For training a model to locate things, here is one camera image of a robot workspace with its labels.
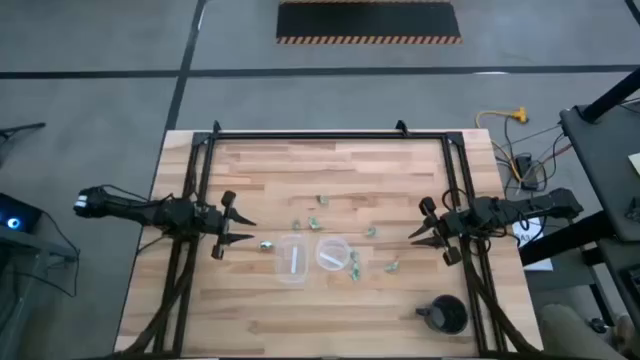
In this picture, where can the black aluminium table frame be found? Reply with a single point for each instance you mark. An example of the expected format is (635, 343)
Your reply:
(325, 135)

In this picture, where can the computer with blue light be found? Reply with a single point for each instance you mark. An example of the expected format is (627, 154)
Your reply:
(15, 220)

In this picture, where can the printed white paper sheet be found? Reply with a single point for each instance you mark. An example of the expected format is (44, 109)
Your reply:
(530, 234)

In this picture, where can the plain white paper sheet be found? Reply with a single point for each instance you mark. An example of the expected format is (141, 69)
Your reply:
(539, 265)

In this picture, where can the clear round plastic container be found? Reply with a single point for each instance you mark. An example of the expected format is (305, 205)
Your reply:
(322, 245)

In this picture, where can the black tripod leg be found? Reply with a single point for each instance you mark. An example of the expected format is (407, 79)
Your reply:
(22, 130)

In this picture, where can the person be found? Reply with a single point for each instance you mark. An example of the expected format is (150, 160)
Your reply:
(565, 332)

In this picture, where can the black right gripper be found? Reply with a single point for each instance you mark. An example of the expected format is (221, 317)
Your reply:
(452, 222)

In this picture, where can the clear rectangular plastic container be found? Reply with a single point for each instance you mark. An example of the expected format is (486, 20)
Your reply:
(285, 272)

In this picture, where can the black caster wheel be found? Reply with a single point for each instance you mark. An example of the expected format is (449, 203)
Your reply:
(598, 325)

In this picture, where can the black mug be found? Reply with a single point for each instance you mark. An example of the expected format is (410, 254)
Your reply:
(444, 314)

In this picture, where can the black power adapter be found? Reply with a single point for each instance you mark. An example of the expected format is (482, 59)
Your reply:
(525, 167)

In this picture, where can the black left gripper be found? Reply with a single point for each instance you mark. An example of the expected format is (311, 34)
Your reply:
(212, 220)

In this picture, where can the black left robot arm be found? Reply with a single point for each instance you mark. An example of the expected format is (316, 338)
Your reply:
(150, 212)

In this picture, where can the black stand pole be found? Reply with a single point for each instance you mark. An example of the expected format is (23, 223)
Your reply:
(612, 97)

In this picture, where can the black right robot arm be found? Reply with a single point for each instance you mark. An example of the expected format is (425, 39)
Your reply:
(540, 205)

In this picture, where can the black stand base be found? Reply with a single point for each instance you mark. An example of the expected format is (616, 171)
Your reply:
(565, 241)

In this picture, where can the black side table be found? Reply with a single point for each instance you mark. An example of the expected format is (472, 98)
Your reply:
(605, 165)

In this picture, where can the grey cart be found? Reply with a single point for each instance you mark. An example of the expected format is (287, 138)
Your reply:
(30, 280)

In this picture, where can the black hazard-striped floor mat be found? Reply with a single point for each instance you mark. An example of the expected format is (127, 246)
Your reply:
(367, 20)

